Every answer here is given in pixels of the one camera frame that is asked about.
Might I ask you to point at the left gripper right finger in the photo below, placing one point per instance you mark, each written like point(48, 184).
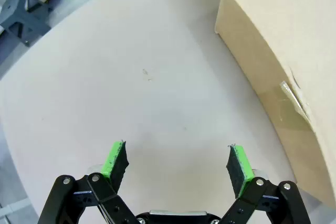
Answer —
point(237, 166)

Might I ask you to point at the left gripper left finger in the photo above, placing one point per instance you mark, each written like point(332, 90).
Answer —
point(115, 163)

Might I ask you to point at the brown cardboard shipping box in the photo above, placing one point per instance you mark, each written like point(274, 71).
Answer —
point(288, 37)

